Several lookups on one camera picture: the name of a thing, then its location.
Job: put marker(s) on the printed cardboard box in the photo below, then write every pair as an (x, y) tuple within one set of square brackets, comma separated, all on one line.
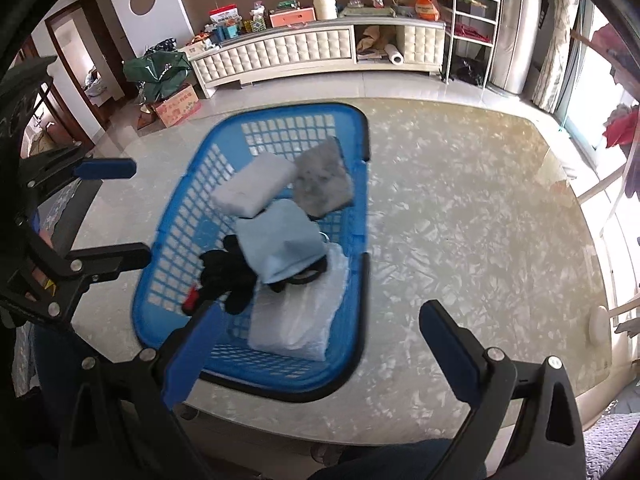
[(177, 105)]

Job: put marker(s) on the white metal rack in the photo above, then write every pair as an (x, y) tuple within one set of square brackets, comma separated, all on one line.
[(472, 25)]

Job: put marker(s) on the patterned curtain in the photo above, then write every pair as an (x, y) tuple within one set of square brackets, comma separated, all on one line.
[(555, 45)]

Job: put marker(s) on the orange bag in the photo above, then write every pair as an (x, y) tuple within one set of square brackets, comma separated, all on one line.
[(427, 6)]

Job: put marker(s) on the white tufted tv cabinet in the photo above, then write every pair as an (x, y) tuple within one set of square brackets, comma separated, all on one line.
[(300, 47)]

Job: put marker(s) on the white lace cloth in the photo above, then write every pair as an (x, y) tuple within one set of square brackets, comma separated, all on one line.
[(295, 320)]

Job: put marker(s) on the white paper roll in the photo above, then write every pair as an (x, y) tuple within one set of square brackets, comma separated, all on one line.
[(395, 55)]

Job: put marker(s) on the black plastic bag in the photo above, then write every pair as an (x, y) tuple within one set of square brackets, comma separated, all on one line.
[(471, 72)]

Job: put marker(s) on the green cushion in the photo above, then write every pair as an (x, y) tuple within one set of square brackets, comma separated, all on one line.
[(365, 12)]

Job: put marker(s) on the cream plastic jug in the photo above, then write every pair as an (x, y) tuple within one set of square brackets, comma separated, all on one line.
[(325, 8)]

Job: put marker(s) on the white floor air conditioner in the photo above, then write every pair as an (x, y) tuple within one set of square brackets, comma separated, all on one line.
[(517, 25)]

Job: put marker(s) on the white round disc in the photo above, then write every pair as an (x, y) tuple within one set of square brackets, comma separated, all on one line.
[(597, 323)]

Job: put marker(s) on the light blue cloth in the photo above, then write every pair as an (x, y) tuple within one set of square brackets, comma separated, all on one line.
[(275, 240)]

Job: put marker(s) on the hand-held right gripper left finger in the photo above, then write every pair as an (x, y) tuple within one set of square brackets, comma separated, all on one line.
[(186, 360)]

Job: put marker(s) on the grey cloth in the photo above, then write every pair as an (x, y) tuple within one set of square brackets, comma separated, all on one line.
[(320, 180)]

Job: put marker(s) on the brown wooden door frame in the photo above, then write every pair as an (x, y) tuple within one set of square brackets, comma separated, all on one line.
[(107, 45)]

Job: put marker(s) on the blue plastic basket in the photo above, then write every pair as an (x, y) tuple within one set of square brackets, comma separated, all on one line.
[(290, 385)]

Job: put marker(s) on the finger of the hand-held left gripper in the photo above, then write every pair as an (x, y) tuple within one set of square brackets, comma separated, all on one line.
[(107, 168), (120, 254)]

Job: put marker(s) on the patterned sofa cover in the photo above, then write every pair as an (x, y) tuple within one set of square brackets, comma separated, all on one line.
[(612, 450)]

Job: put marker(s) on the brown paper bag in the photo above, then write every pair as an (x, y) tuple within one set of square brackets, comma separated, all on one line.
[(375, 37)]

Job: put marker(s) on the red and white snack bag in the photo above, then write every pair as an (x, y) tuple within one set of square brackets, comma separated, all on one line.
[(224, 16)]

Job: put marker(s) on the pink storage box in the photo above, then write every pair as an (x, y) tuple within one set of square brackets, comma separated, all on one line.
[(292, 17)]

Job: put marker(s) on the wicker basket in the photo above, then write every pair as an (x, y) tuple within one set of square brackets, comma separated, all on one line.
[(403, 1)]

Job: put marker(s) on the black plush toy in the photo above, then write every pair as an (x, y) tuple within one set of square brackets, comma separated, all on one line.
[(225, 272)]

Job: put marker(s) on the red hanging garment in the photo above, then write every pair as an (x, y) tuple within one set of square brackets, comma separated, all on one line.
[(622, 127)]

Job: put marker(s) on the green plastic bag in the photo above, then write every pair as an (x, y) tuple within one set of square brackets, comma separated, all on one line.
[(160, 72)]

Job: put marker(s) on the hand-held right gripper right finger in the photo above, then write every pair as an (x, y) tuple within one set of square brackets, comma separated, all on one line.
[(450, 345)]

